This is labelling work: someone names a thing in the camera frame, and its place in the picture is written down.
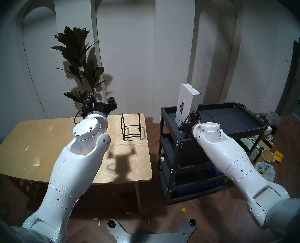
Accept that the wooden table leg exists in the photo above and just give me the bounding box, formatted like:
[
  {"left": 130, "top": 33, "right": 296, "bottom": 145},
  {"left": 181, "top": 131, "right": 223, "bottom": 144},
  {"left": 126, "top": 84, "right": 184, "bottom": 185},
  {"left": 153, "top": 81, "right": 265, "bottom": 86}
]
[{"left": 135, "top": 182, "right": 142, "bottom": 212}]

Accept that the tall green potted plant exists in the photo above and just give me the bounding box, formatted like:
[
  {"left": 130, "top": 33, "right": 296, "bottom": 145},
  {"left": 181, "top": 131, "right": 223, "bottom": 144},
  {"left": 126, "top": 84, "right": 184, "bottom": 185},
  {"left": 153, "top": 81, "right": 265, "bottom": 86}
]
[{"left": 51, "top": 26, "right": 107, "bottom": 105}]

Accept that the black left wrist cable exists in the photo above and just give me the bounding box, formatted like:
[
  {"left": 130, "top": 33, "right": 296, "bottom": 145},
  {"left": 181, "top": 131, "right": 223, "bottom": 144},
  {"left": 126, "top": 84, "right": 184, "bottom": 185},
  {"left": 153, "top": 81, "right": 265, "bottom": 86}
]
[{"left": 73, "top": 108, "right": 86, "bottom": 125}]

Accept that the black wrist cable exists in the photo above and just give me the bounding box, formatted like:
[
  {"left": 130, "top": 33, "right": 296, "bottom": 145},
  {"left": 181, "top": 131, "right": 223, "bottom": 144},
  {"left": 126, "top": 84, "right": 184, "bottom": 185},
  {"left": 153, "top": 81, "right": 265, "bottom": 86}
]
[
  {"left": 184, "top": 112, "right": 214, "bottom": 124},
  {"left": 73, "top": 108, "right": 86, "bottom": 125}
]

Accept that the round beige paper bucket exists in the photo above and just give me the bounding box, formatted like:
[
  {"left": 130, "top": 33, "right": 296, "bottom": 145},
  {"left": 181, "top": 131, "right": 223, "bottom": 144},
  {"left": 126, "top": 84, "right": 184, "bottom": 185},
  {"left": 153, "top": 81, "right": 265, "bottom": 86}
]
[{"left": 261, "top": 149, "right": 276, "bottom": 163}]

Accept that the white bagged trash bin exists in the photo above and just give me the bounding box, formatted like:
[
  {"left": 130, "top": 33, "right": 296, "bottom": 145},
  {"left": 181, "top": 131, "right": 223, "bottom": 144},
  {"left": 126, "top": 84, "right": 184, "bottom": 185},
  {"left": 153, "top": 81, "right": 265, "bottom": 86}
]
[{"left": 255, "top": 162, "right": 276, "bottom": 182}]

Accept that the black metal utility cart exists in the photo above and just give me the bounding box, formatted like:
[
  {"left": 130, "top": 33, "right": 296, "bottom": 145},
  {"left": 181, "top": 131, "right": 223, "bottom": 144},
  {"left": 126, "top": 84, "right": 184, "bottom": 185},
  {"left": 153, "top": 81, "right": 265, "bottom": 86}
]
[{"left": 159, "top": 102, "right": 268, "bottom": 205}]

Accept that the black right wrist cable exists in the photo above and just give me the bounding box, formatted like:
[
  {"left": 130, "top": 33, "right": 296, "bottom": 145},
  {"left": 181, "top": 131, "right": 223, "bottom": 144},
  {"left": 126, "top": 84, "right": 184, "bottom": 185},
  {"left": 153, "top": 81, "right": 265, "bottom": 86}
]
[{"left": 184, "top": 112, "right": 214, "bottom": 124}]

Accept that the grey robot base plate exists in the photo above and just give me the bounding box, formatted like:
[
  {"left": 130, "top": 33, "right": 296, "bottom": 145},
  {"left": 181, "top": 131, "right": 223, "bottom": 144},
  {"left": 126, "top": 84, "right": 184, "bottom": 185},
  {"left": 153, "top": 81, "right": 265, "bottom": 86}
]
[{"left": 107, "top": 218, "right": 197, "bottom": 243}]

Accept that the dark wooden door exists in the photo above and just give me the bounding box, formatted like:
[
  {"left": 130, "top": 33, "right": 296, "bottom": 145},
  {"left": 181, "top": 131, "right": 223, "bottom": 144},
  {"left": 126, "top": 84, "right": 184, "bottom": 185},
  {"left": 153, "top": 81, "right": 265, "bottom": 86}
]
[{"left": 276, "top": 37, "right": 300, "bottom": 117}]

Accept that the white green plastic bag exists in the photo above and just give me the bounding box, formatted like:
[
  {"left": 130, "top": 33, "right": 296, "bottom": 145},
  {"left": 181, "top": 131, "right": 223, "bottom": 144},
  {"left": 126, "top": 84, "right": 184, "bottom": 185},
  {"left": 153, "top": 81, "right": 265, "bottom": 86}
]
[{"left": 239, "top": 137, "right": 258, "bottom": 152}]

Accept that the black wire book stand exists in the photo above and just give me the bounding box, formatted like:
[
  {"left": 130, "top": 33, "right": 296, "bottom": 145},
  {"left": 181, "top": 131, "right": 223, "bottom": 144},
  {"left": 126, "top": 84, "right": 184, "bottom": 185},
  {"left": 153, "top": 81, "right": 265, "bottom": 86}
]
[{"left": 121, "top": 113, "right": 142, "bottom": 142}]

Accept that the white statue of liberty book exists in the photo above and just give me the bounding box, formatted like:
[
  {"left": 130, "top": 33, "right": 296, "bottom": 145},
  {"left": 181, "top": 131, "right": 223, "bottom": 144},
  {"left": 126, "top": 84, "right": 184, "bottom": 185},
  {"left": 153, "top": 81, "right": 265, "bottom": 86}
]
[{"left": 175, "top": 82, "right": 201, "bottom": 128}]

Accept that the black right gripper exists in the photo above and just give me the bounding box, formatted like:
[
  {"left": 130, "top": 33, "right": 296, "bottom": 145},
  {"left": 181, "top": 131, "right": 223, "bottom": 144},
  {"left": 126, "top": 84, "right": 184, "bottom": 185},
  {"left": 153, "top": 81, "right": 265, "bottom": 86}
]
[{"left": 178, "top": 111, "right": 200, "bottom": 134}]

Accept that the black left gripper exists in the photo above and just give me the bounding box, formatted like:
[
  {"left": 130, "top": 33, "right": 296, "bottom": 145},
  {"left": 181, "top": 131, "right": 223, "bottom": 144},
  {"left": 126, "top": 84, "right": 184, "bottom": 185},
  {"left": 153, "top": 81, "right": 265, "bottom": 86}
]
[{"left": 81, "top": 96, "right": 118, "bottom": 118}]

